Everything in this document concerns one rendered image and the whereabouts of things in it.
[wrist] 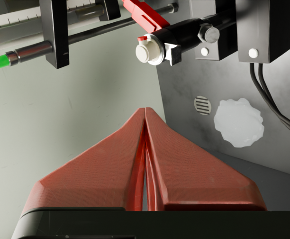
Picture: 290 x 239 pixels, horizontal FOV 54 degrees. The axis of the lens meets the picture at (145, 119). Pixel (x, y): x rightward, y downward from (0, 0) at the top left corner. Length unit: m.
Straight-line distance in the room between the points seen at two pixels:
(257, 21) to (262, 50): 0.03
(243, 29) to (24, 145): 0.38
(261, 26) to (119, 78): 0.34
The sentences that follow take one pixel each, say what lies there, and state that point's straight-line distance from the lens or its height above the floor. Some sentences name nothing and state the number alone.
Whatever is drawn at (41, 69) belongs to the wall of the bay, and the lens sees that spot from 0.51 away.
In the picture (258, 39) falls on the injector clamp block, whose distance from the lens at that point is 0.34.
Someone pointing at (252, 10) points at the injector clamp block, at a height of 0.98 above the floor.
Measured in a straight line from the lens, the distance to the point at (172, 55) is 0.24.
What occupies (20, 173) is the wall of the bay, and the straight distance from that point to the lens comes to 0.53.
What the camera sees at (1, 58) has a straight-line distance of 0.40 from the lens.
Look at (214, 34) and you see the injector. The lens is 0.28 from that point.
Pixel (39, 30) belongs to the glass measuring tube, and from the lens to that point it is 0.48.
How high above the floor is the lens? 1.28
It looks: 35 degrees down
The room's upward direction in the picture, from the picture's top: 121 degrees counter-clockwise
